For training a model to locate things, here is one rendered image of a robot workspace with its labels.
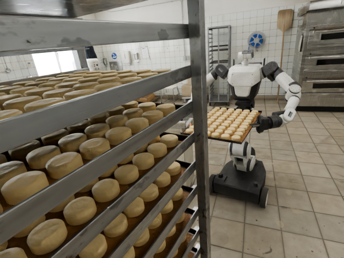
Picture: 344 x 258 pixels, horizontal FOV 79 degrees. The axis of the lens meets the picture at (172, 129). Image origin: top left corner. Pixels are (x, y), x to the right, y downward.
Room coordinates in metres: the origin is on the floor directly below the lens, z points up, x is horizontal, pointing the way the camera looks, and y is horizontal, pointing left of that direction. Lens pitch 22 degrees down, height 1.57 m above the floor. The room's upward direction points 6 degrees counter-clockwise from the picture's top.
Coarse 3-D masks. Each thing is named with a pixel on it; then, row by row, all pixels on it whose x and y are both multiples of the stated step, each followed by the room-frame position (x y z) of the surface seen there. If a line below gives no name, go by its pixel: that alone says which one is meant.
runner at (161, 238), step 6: (192, 186) 0.56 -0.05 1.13; (192, 192) 0.50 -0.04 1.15; (186, 198) 0.47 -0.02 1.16; (192, 198) 0.50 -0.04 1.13; (186, 204) 0.47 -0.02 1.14; (180, 210) 0.44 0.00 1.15; (174, 216) 0.41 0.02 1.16; (180, 216) 0.44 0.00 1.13; (168, 222) 0.39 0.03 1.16; (174, 222) 0.41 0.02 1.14; (168, 228) 0.39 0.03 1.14; (162, 234) 0.36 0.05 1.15; (156, 240) 0.35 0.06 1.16; (162, 240) 0.36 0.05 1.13; (150, 246) 0.33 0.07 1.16; (156, 246) 0.34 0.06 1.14; (150, 252) 0.32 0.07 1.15
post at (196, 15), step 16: (192, 0) 0.52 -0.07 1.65; (192, 16) 0.52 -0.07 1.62; (192, 32) 0.52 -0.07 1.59; (192, 48) 0.52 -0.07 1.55; (192, 64) 0.52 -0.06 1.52; (192, 80) 0.52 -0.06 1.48; (192, 96) 0.52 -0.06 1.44; (208, 176) 0.53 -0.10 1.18; (208, 192) 0.53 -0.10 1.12; (208, 208) 0.52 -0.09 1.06; (208, 224) 0.52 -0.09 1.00; (208, 240) 0.52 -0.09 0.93; (208, 256) 0.51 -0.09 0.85
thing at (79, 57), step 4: (72, 52) 0.77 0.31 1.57; (76, 52) 0.76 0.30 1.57; (80, 52) 0.77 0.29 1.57; (84, 52) 0.78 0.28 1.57; (76, 56) 0.76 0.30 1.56; (80, 56) 0.76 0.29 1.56; (84, 56) 0.78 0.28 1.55; (76, 60) 0.76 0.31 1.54; (80, 60) 0.76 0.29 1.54; (84, 60) 0.77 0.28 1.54; (76, 64) 0.77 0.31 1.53; (80, 64) 0.76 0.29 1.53; (84, 64) 0.77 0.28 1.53; (76, 68) 0.77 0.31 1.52; (80, 68) 0.76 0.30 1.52
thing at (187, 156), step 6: (186, 120) 1.96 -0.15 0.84; (168, 132) 1.80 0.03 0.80; (174, 132) 1.78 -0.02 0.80; (180, 132) 1.76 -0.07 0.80; (186, 150) 1.84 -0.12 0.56; (192, 150) 2.07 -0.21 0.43; (180, 156) 1.77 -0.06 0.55; (186, 156) 1.83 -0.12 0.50; (192, 156) 2.04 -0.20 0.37; (192, 174) 2.00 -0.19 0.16
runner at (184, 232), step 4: (196, 208) 0.55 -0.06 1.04; (196, 212) 0.51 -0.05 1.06; (192, 216) 0.49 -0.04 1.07; (196, 216) 0.51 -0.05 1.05; (192, 220) 0.49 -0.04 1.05; (188, 224) 0.47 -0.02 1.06; (192, 224) 0.49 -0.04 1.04; (184, 228) 0.45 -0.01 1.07; (188, 228) 0.47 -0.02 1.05; (184, 232) 0.45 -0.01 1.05; (180, 236) 0.43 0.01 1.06; (184, 236) 0.44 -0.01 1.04; (176, 240) 0.41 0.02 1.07; (180, 240) 0.43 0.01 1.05; (176, 244) 0.41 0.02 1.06; (180, 244) 0.42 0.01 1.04; (172, 248) 0.39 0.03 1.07; (176, 248) 0.41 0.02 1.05; (168, 252) 0.38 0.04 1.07; (172, 252) 0.39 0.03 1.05; (168, 256) 0.37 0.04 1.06; (172, 256) 0.39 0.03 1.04
